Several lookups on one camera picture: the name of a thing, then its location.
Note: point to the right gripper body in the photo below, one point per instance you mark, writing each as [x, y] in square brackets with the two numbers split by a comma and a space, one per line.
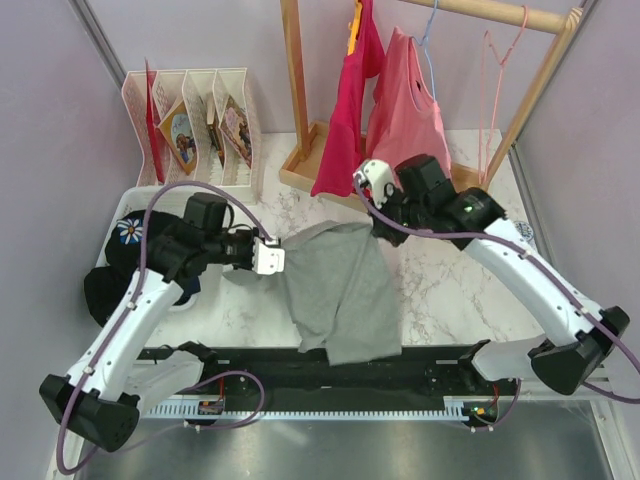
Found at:
[400, 208]

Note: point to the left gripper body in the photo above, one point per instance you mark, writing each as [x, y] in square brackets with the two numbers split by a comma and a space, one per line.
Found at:
[236, 248]

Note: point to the grey t-shirt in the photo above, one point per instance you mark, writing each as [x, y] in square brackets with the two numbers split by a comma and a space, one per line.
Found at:
[338, 290]

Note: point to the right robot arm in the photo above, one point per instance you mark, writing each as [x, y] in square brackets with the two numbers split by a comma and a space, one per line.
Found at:
[417, 199]

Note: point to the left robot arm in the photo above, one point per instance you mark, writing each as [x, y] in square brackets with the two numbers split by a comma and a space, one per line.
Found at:
[100, 398]

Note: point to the magenta t-shirt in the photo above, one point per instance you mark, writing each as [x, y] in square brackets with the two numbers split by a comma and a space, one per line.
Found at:
[342, 153]

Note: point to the pink t-shirt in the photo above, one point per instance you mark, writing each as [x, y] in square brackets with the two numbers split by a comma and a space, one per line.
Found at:
[406, 120]

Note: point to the orange hanger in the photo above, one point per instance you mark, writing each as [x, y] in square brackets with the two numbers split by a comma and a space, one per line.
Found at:
[354, 27]

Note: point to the wooden clothes rack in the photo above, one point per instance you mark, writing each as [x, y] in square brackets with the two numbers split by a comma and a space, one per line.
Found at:
[302, 164]

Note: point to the thin dark book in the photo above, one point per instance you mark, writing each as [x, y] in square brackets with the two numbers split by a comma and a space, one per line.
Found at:
[212, 124]

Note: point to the children's book pink cover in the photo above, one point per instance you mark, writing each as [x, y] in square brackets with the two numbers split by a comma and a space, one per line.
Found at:
[235, 127]

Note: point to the red folder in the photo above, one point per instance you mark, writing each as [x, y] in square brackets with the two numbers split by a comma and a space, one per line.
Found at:
[151, 127]

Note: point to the white magazine file rack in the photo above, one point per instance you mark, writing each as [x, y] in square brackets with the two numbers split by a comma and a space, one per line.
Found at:
[227, 170]

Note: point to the blue white round container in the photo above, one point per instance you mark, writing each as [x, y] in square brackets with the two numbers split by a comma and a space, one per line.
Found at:
[525, 231]

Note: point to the children's book yellow cover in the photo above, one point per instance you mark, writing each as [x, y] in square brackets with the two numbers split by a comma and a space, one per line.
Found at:
[176, 129]

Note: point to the black clothing with daisy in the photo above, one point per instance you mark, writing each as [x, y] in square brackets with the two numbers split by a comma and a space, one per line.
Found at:
[104, 286]

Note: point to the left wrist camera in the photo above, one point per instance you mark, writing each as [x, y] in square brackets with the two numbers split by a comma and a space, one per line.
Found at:
[268, 257]

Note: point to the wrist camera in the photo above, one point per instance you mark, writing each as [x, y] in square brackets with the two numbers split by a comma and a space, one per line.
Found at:
[268, 257]
[376, 175]

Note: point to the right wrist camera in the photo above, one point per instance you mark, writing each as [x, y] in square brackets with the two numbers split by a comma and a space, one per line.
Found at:
[376, 175]

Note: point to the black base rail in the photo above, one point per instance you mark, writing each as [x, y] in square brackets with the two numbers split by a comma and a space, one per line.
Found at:
[283, 380]

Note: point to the blue wire hanger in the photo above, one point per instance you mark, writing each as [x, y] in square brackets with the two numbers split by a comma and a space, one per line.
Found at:
[424, 43]

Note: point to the white cable duct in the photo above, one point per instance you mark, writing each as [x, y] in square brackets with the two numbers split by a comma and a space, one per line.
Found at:
[193, 409]

